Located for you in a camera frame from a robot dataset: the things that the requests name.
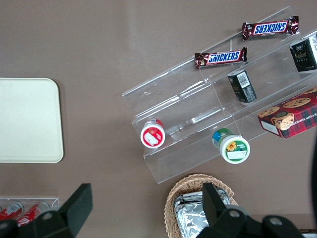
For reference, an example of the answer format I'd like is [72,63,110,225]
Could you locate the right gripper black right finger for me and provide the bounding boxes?
[195,182,302,238]

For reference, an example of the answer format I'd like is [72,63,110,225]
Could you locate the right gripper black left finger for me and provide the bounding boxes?
[17,183,94,238]

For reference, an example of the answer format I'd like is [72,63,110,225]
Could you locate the light wicker basket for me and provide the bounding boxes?
[164,173,240,238]

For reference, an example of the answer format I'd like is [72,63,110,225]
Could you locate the cream plastic tray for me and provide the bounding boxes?
[0,78,64,164]

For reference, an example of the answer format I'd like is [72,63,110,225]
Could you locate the clear acrylic bottle rack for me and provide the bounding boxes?
[0,197,60,228]

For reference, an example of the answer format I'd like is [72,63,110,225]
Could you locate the silver foil packets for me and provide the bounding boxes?
[173,187,238,238]

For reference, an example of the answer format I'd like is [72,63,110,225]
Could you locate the green sunflower lidded cup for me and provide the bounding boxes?
[211,127,251,165]

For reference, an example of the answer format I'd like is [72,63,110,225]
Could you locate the red lidded yogurt cup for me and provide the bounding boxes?
[140,118,166,149]

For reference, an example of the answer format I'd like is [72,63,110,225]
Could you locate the clear acrylic stepped shelf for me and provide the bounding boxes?
[121,5,317,184]

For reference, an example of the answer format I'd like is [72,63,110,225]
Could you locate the red tartan cookie box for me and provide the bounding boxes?
[257,86,317,139]

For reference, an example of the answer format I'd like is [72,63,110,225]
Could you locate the small black carton box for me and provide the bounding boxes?
[227,69,258,104]
[289,33,317,73]

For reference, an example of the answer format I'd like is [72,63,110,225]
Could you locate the Snickers chocolate bar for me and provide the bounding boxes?
[194,47,248,69]
[242,15,300,41]

